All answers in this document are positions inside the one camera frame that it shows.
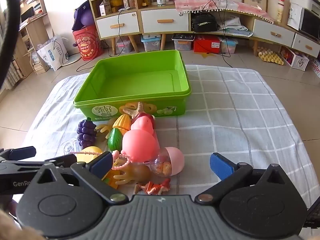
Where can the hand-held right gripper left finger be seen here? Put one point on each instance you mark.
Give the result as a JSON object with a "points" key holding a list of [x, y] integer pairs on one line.
{"points": [[102, 161]]}

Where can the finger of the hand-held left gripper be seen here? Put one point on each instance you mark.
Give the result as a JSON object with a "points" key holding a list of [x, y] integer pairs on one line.
{"points": [[23, 152], [62, 160]]}

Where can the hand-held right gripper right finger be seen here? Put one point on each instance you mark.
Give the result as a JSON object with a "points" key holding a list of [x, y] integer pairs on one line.
{"points": [[221, 166]]}

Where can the clear plastic holder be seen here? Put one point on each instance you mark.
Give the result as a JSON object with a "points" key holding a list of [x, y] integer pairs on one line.
{"points": [[70, 145]]}

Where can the yellow toy lemon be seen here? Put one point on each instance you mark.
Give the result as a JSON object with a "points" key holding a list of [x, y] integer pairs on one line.
{"points": [[87, 153]]}

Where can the brown rubber octopus toy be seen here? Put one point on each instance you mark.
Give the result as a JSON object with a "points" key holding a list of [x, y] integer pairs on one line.
{"points": [[140, 172]]}

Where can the pink round toy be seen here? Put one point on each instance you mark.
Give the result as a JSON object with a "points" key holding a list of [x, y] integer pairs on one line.
{"points": [[140, 145]]}

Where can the small orange figurine toy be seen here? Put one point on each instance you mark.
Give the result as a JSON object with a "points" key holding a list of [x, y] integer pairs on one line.
{"points": [[155, 187]]}

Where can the green plastic box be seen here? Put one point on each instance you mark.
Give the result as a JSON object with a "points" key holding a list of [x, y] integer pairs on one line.
{"points": [[140, 80]]}

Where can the orange toy piece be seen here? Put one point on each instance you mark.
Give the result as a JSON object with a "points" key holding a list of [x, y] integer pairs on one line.
{"points": [[111, 178]]}

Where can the green toy vegetable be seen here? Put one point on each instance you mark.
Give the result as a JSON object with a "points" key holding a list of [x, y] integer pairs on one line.
{"points": [[115, 138]]}

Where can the yellow rubber octopus toy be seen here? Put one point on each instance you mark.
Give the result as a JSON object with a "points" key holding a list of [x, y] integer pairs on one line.
{"points": [[103, 128]]}

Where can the purple toy grapes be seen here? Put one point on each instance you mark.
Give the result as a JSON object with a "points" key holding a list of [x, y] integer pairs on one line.
{"points": [[86, 132]]}

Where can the yellow toy corn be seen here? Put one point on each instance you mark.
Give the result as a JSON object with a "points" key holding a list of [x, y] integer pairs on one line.
{"points": [[122, 122]]}

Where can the tan fuzzy cloth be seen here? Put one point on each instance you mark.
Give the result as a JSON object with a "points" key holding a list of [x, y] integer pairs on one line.
{"points": [[15, 227]]}

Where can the pink clear capsule egg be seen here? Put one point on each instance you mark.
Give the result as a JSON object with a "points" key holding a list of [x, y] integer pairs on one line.
{"points": [[172, 162]]}

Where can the grey plaid blanket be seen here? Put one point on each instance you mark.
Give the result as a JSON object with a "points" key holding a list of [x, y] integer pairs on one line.
{"points": [[237, 117]]}

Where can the tan starfish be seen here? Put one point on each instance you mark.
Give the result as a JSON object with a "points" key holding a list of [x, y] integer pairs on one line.
{"points": [[135, 110]]}

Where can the white paper bag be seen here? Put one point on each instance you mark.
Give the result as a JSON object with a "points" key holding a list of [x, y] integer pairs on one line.
{"points": [[52, 53]]}

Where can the clear storage box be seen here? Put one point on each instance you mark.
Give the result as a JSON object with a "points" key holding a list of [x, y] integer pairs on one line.
{"points": [[123, 46], [228, 46]]}

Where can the red bucket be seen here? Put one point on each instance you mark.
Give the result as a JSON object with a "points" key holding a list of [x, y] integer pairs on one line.
{"points": [[86, 45]]}

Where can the yellow egg tray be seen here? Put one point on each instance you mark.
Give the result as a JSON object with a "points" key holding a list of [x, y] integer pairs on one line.
{"points": [[271, 57]]}

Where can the wooden desk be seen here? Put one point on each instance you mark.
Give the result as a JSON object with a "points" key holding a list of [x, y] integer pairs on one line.
{"points": [[35, 30]]}

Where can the red cardboard box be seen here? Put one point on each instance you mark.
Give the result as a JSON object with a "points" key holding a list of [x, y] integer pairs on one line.
{"points": [[206, 44]]}

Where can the blue lidded storage box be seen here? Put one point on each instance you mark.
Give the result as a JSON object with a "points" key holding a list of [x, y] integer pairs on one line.
{"points": [[151, 43]]}

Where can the black lidded storage box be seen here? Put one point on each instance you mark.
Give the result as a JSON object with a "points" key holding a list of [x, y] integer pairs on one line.
{"points": [[182, 42]]}

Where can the white patterned crate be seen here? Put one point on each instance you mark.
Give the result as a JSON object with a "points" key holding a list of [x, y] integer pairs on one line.
{"points": [[296, 58]]}

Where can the wooden shelf cabinet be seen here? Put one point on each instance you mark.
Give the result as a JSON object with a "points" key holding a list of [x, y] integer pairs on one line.
{"points": [[117, 26]]}

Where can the folded cloth pile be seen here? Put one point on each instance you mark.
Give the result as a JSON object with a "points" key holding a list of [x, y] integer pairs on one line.
{"points": [[235, 27]]}

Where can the purple ball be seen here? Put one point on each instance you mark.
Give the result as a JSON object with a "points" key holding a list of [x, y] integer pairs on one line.
{"points": [[87, 17]]}

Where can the black bag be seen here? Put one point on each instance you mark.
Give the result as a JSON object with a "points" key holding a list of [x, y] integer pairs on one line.
{"points": [[203, 22]]}

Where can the small white carton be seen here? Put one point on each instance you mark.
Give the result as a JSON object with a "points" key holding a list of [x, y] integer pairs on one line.
{"points": [[105, 8]]}

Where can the wooden low cabinet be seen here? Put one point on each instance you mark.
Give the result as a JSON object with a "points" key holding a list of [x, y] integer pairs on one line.
{"points": [[165, 21]]}

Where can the pink tasselled cloth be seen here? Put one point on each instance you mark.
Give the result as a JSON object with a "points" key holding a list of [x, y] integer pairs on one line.
{"points": [[190, 3]]}

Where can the black microwave oven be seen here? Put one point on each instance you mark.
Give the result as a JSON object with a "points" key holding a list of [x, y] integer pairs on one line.
{"points": [[310, 23]]}

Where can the glass cup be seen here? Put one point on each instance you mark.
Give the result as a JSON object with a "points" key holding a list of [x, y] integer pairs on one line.
{"points": [[161, 1]]}

